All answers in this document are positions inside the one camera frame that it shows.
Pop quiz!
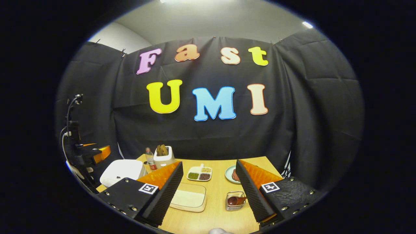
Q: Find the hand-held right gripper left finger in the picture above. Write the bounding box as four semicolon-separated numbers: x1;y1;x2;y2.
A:
97;162;184;227

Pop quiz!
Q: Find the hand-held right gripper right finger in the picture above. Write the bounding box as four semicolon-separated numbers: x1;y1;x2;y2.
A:
235;159;322;227

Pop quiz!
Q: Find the brown wooden spoon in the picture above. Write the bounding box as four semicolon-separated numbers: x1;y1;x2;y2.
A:
227;196;247;206

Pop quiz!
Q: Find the wire chopstick holder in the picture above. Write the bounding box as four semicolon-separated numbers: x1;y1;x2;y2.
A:
226;191;246;211

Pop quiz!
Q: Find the clear tray of rice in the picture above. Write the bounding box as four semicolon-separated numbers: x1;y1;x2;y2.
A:
169;183;207;213

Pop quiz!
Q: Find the white rice cooker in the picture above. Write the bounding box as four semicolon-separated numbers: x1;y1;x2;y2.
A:
100;159;147;188

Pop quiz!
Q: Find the pale green plate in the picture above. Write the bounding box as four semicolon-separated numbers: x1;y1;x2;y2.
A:
225;165;241;184

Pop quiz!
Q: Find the white toaster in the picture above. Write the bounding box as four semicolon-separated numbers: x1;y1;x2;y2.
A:
153;150;176;169

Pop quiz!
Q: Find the red label plastic bottle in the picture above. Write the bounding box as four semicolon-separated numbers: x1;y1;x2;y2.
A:
145;148;157;171

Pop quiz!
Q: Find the white divided grain dish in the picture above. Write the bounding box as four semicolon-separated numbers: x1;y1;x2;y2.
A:
187;164;213;181

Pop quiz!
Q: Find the black backdrop cloth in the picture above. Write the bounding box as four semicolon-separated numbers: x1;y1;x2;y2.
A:
55;29;364;192

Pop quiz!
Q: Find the hand-held gripper cable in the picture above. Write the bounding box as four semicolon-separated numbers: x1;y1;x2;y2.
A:
60;127;95;193

